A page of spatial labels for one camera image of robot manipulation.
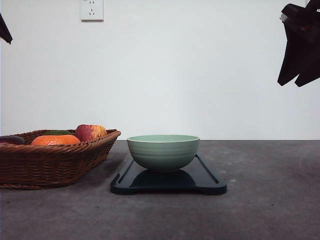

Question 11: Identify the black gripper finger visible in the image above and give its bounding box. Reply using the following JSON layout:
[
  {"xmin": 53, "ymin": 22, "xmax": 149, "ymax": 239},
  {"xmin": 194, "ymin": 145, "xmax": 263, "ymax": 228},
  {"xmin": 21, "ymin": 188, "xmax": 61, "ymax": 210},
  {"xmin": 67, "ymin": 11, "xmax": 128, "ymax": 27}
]
[{"xmin": 0, "ymin": 13, "xmax": 13, "ymax": 44}]

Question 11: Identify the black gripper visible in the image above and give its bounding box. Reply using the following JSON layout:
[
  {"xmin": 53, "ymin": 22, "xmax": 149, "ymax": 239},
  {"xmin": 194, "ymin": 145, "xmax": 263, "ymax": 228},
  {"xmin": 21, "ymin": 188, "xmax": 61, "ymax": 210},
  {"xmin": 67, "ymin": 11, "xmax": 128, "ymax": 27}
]
[{"xmin": 277, "ymin": 0, "xmax": 320, "ymax": 87}]

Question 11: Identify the light green ceramic bowl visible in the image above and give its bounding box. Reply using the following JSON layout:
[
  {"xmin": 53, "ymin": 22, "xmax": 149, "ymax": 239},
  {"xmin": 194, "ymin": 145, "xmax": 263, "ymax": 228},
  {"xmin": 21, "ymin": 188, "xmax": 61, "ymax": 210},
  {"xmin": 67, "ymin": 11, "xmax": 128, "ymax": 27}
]
[{"xmin": 127, "ymin": 134, "xmax": 200, "ymax": 171}]

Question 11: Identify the brown wicker basket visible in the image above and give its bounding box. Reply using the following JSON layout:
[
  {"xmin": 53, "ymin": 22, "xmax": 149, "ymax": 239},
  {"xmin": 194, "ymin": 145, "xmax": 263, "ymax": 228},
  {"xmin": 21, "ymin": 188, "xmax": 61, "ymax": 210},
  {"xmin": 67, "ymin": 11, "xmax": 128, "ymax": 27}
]
[{"xmin": 0, "ymin": 124, "xmax": 121, "ymax": 190}]

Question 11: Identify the dark purple fruit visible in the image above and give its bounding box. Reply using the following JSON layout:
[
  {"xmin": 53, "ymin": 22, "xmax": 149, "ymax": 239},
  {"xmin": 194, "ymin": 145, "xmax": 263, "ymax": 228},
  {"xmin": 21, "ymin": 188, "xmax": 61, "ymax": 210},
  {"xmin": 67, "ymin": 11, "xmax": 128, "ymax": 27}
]
[{"xmin": 0, "ymin": 135, "xmax": 25, "ymax": 145}]

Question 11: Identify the dark green fruit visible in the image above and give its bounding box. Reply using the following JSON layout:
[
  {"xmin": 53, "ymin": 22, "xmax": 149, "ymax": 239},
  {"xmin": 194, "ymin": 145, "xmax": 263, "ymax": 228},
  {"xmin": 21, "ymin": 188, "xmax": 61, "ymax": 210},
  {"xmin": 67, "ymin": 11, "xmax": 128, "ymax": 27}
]
[{"xmin": 43, "ymin": 130, "xmax": 73, "ymax": 135}]

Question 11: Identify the orange mandarin fruit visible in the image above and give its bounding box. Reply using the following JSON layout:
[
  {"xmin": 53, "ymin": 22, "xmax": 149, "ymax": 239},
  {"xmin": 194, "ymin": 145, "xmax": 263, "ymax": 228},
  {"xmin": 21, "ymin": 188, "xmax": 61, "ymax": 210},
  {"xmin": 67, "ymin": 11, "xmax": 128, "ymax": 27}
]
[{"xmin": 31, "ymin": 135, "xmax": 81, "ymax": 146}]

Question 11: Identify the red yellow apple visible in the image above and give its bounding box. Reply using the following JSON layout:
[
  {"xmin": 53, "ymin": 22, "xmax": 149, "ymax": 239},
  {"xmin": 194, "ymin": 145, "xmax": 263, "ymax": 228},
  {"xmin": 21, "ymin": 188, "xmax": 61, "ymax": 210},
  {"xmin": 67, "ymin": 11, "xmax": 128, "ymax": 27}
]
[{"xmin": 75, "ymin": 124, "xmax": 107, "ymax": 141}]

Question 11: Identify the dark green rectangular tray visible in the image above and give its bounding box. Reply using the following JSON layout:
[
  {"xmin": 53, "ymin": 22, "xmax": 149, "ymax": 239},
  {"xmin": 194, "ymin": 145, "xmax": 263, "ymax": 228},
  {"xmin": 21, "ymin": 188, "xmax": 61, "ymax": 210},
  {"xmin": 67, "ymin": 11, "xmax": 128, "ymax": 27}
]
[{"xmin": 111, "ymin": 154, "xmax": 227, "ymax": 195}]

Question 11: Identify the white wall power socket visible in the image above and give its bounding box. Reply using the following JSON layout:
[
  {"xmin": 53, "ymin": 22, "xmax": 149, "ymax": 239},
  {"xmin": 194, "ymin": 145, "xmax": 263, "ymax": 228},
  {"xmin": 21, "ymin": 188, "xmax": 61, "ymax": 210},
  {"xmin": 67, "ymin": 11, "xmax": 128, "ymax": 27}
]
[{"xmin": 79, "ymin": 0, "xmax": 104, "ymax": 24}]

